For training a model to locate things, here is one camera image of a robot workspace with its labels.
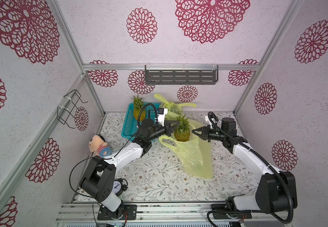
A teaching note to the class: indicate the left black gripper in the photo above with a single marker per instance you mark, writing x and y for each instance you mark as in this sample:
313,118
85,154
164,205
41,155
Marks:
169,129

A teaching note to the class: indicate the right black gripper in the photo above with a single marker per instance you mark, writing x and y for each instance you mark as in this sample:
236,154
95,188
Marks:
205,134

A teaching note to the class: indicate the pineapple back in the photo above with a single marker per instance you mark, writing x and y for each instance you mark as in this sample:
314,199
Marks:
137,106

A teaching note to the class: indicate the pineapple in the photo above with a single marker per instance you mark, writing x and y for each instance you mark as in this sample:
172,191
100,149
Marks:
182,132
137,106

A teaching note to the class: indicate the yellow plastic bag top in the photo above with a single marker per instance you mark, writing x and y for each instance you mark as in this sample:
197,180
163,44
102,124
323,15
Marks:
174,110

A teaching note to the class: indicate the yellow plastic bag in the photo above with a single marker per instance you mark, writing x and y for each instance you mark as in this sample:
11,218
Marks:
194,154
174,110

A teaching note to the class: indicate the yellow plastic bag bottom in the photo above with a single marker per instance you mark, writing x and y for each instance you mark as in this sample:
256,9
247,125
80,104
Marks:
194,154

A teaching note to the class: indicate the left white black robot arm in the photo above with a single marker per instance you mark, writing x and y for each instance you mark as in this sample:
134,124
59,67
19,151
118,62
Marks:
98,178

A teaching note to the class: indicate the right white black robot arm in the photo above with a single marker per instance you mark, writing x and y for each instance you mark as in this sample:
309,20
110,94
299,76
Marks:
276,190

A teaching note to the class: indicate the teal plastic basket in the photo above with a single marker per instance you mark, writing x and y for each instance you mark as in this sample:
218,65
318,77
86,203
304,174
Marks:
130,123

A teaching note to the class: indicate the plush doll toy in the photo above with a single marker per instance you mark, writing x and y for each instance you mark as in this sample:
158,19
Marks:
99,147

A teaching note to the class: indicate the black alarm clock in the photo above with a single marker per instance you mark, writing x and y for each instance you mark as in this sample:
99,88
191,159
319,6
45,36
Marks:
120,185

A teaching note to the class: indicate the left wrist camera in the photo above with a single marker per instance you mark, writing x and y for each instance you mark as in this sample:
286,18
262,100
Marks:
161,114

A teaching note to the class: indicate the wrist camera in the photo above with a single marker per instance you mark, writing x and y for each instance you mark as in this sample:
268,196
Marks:
208,122
161,114

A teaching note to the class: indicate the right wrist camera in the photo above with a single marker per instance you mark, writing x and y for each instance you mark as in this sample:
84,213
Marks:
208,122

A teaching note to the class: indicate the grey wall shelf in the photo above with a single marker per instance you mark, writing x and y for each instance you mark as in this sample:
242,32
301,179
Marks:
181,77

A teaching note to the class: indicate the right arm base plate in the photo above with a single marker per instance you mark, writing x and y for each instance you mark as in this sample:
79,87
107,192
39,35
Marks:
221,211

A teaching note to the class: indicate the black wire wall rack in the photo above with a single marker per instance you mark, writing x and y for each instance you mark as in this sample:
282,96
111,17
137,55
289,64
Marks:
73,114

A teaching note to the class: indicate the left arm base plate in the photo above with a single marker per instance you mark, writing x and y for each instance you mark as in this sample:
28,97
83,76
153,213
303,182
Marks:
124,212

